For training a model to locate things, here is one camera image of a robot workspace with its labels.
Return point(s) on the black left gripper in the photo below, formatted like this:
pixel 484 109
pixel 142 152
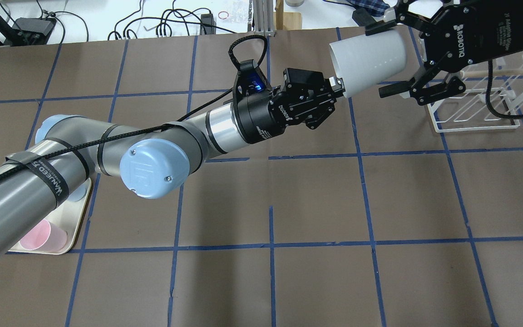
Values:
pixel 258 119

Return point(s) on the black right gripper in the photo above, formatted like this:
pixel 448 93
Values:
pixel 484 32

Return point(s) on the white plastic ikea cup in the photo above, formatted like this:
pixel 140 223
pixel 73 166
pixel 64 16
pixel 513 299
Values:
pixel 364 61

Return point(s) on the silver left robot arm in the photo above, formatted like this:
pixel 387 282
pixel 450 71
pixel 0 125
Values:
pixel 154 161

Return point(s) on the wooden rack dowel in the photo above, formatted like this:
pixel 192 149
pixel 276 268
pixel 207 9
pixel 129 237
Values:
pixel 484 73

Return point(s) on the pink plastic cup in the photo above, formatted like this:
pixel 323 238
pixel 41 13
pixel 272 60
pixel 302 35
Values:
pixel 45 236

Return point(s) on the wooden block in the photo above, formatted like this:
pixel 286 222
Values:
pixel 287 20

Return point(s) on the red rubber band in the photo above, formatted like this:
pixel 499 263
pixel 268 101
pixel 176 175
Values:
pixel 223 15

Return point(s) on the cream plastic tray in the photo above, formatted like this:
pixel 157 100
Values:
pixel 67 216

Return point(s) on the black power adapter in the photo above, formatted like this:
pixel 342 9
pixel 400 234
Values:
pixel 34 31

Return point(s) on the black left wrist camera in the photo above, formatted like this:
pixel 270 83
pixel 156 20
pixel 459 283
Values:
pixel 249 79

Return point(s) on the aluminium frame post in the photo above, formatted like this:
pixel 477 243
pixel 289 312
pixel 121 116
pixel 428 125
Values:
pixel 263 17

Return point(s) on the white wire cup rack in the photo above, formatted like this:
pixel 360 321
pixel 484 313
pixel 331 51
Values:
pixel 467 112

